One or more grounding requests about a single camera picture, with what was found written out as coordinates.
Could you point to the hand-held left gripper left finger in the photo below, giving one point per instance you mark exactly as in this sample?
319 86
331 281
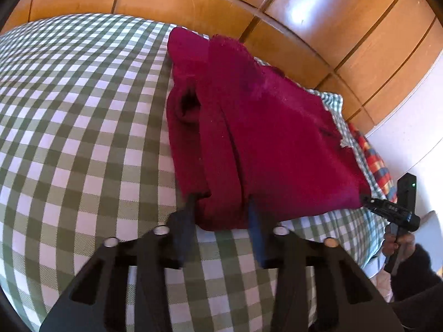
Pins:
185 228

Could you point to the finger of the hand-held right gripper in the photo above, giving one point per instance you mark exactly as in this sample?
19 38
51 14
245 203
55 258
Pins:
371 203

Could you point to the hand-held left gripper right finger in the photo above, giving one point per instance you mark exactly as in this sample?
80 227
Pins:
258 235

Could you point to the dark red garment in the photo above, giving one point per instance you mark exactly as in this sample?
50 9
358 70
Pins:
263 135

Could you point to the person's right forearm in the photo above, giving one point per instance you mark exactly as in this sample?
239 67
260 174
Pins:
415 283

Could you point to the person's right hand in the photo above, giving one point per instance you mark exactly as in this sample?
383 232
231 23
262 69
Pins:
403 245

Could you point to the red plaid cloth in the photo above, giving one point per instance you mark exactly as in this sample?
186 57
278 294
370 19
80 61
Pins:
375 164

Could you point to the green white checkered bed cover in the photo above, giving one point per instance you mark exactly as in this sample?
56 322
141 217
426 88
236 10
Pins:
86 128

